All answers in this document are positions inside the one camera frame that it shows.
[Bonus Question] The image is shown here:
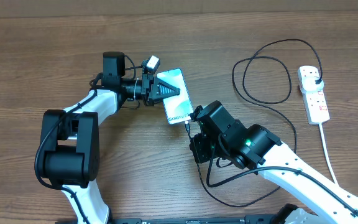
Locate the Samsung Galaxy smartphone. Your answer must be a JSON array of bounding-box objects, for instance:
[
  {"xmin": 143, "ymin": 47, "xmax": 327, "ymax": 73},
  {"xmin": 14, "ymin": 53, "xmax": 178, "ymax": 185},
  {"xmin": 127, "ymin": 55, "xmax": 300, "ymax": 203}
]
[{"xmin": 157, "ymin": 68, "xmax": 193, "ymax": 124}]

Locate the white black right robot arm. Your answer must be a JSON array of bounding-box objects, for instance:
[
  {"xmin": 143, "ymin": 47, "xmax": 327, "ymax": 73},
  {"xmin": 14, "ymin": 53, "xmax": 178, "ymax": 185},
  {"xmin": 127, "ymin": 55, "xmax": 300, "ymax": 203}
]
[{"xmin": 157, "ymin": 70, "xmax": 358, "ymax": 223}]

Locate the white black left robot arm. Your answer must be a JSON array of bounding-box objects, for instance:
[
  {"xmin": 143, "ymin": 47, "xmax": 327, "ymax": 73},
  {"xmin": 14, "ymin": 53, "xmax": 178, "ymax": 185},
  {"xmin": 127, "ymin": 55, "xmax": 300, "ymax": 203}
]
[{"xmin": 34, "ymin": 52, "xmax": 166, "ymax": 223}]

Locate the white charger plug adapter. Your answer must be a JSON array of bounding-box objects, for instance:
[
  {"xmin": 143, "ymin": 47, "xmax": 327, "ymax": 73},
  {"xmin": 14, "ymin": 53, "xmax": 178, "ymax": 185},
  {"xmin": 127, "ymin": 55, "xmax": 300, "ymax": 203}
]
[{"xmin": 300, "ymin": 77, "xmax": 324, "ymax": 94}]

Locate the white power strip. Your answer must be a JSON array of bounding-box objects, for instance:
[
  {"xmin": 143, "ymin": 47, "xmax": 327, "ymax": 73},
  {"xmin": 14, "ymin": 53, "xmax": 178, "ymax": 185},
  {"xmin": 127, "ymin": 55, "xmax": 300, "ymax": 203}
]
[{"xmin": 298, "ymin": 65, "xmax": 330, "ymax": 125}]

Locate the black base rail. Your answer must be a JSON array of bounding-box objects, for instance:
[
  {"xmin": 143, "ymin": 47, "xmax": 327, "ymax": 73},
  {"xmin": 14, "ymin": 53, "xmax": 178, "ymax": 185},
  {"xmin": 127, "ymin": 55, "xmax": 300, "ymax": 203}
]
[{"xmin": 108, "ymin": 213, "xmax": 289, "ymax": 224}]

